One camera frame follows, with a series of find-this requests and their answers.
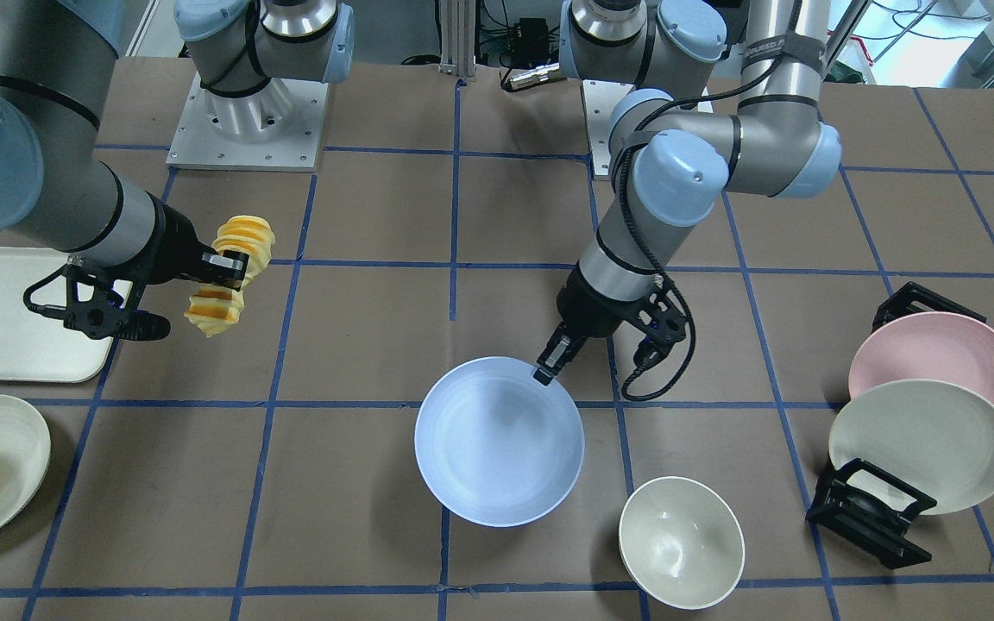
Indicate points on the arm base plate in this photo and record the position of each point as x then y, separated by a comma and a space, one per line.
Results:
290, 138
599, 99

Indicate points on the cream plate in rack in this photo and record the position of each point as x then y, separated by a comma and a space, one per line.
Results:
932, 435

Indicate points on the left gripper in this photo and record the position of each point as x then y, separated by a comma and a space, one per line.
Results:
588, 312

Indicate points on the black plate rack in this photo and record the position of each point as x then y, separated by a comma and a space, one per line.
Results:
856, 515

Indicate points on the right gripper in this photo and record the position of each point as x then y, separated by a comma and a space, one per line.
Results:
173, 248

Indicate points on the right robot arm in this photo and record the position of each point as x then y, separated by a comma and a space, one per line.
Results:
56, 63

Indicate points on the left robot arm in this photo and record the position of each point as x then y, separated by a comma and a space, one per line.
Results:
670, 161

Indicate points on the blue plate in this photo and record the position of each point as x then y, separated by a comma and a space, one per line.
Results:
495, 446

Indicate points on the pink plate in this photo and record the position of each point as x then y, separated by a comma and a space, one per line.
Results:
935, 345

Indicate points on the white rectangular tray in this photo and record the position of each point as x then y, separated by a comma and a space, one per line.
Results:
32, 347

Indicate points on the cream bowl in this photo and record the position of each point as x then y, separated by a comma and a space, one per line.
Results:
681, 543

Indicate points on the aluminium frame post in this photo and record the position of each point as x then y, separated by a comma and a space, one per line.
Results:
457, 38

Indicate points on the silver cable connector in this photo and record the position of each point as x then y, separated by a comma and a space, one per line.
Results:
531, 78

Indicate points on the black electronics box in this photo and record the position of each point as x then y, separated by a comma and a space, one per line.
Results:
530, 43

